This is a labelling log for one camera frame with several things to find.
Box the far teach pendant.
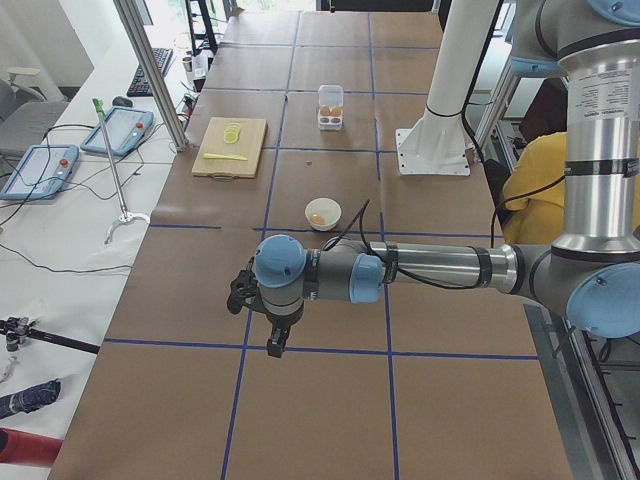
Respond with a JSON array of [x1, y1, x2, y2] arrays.
[[80, 106, 154, 158]]

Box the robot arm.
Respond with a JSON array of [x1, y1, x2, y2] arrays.
[[227, 1, 639, 357]]

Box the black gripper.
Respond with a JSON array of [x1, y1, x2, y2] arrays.
[[265, 305, 303, 357]]

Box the reacher grabber stick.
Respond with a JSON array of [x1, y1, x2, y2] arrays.
[[92, 98, 150, 245]]

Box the white bowl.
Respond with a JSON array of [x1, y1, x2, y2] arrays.
[[304, 197, 342, 231]]

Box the black keyboard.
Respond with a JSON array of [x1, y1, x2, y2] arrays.
[[126, 47, 174, 98]]

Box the black tripod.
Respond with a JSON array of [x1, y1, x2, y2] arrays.
[[1, 317, 100, 354]]

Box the clear plastic egg box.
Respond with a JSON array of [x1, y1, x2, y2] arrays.
[[317, 84, 344, 131]]

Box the near teach pendant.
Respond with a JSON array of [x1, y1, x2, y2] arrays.
[[1, 144, 79, 200]]

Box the grey office chair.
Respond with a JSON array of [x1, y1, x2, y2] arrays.
[[1, 67, 69, 161]]

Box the teach pendant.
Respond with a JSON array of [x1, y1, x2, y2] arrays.
[[1, 144, 79, 200], [80, 106, 154, 158]]

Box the aluminium frame post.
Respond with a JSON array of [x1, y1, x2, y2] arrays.
[[113, 0, 189, 152]]

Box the red object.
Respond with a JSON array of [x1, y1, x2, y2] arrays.
[[1, 428, 63, 468]]

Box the yellow plastic knife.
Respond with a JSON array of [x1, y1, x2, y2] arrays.
[[202, 153, 248, 161]]

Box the brown egg from bowl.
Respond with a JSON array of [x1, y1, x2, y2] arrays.
[[308, 214, 325, 226]]

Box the wooden cutting board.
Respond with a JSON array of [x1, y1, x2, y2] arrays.
[[191, 117, 267, 179]]

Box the person in yellow shirt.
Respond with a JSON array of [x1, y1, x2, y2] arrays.
[[501, 132, 569, 249]]

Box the folded dark umbrella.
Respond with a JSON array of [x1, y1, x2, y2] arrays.
[[0, 379, 61, 419]]

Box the black computer mouse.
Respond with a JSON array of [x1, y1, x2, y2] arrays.
[[112, 96, 133, 108]]

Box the yellow lemon slices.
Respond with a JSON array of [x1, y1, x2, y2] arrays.
[[223, 122, 242, 144]]

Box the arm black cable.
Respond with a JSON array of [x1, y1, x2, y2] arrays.
[[319, 198, 569, 291]]

